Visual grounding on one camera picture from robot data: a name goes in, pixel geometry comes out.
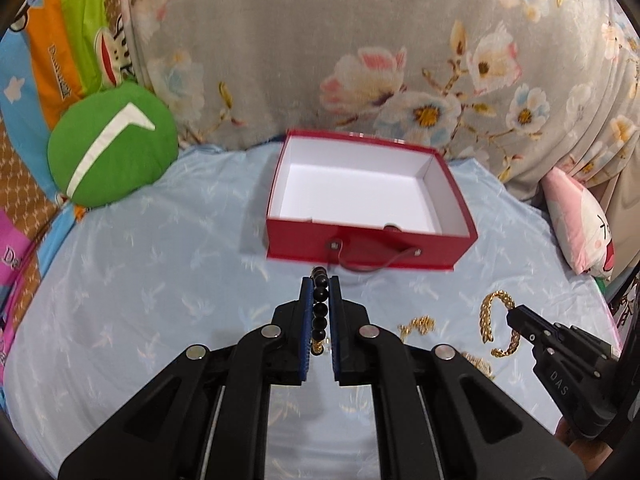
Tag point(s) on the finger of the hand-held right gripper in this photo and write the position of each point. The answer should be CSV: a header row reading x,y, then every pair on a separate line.
x,y
536,321
525,331

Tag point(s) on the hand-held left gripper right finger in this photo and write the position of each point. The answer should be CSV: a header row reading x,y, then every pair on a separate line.
x,y
337,330

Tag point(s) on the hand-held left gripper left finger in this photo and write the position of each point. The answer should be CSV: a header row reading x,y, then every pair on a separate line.
x,y
304,330

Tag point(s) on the red gift box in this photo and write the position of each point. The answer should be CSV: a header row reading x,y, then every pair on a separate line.
x,y
300,240

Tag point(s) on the pink cartoon pillow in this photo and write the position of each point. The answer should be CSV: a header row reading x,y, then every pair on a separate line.
x,y
575,225

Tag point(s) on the light blue bedsheet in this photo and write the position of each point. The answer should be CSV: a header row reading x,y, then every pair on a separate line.
x,y
150,285

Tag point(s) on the green round pillow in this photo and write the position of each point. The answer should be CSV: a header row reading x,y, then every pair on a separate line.
x,y
140,160

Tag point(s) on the grey floral quilt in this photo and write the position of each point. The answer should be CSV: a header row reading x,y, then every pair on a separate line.
x,y
300,60

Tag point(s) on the colourful cartoon printed blanket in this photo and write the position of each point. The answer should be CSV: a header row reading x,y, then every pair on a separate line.
x,y
50,60

